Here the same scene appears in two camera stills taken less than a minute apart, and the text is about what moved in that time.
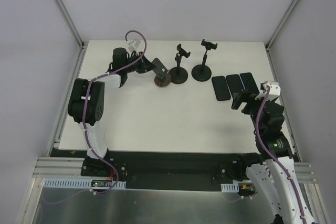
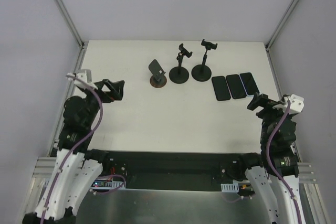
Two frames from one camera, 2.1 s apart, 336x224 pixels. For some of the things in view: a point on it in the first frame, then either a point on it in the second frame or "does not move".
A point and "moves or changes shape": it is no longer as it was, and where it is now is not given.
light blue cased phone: (249, 83) does not move
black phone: (234, 83) does not move
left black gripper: (147, 64) → (99, 93)
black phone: (221, 88) does not move
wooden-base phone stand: (163, 77) moves or changes shape
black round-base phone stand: (203, 72) does not move
